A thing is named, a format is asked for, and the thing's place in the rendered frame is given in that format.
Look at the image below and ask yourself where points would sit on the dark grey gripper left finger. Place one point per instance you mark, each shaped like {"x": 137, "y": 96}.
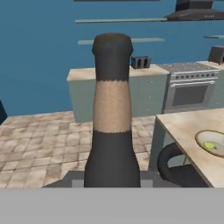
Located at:
{"x": 68, "y": 181}

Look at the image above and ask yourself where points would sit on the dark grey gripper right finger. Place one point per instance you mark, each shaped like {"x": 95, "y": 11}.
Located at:
{"x": 154, "y": 180}

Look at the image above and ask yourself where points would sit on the dark liquor bottle tan label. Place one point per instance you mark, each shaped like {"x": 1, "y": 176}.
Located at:
{"x": 112, "y": 116}

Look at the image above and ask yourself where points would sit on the dining counter beige top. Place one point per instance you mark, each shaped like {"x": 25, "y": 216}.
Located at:
{"x": 189, "y": 134}

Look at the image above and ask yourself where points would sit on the green lemon wedge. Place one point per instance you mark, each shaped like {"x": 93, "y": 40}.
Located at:
{"x": 210, "y": 145}

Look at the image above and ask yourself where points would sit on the white bowl gold rim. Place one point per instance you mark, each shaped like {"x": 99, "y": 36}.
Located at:
{"x": 210, "y": 143}

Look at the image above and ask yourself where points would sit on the pale green cabinet run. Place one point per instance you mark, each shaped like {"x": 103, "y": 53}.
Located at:
{"x": 145, "y": 93}

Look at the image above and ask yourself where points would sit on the black stool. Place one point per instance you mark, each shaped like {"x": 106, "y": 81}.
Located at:
{"x": 178, "y": 169}

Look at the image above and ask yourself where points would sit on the dark blue object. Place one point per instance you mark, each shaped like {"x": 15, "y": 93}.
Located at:
{"x": 2, "y": 112}

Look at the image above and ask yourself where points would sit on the stainless steel oven range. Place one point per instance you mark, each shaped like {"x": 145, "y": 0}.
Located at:
{"x": 191, "y": 87}

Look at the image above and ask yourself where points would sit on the dark grey toaster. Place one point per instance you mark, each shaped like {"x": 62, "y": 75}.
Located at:
{"x": 141, "y": 62}

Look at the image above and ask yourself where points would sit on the dark grey small appliance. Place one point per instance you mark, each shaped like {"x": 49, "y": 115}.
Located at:
{"x": 217, "y": 54}

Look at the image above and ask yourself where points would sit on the dark range hood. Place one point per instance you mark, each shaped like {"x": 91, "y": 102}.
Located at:
{"x": 195, "y": 11}

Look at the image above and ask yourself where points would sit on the pale grey wall shelf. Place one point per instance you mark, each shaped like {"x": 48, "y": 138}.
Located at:
{"x": 145, "y": 40}
{"x": 214, "y": 37}
{"x": 121, "y": 20}

